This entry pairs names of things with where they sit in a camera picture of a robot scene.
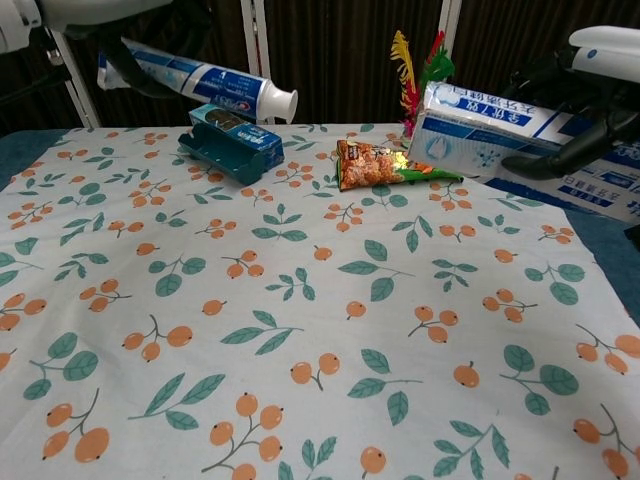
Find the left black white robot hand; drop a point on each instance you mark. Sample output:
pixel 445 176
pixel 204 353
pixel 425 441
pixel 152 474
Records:
pixel 125 60

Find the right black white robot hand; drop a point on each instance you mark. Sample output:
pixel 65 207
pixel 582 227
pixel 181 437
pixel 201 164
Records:
pixel 615 100

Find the white blue toothpaste tube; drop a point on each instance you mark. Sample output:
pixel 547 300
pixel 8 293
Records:
pixel 210 82

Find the white blue toothpaste box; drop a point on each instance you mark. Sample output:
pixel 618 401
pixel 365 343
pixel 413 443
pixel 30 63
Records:
pixel 480 140

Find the teal open biscuit box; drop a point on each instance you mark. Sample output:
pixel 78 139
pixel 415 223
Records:
pixel 230 150

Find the colourful feather shuttlecock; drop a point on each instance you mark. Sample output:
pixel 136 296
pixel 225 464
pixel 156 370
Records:
pixel 407 65

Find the green orange snack bag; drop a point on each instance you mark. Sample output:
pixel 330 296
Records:
pixel 370 167

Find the white fruit print tablecloth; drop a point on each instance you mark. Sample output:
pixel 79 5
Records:
pixel 300 400

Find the white screen frame pole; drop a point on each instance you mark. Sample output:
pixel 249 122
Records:
pixel 257 50
pixel 450 25
pixel 75 85

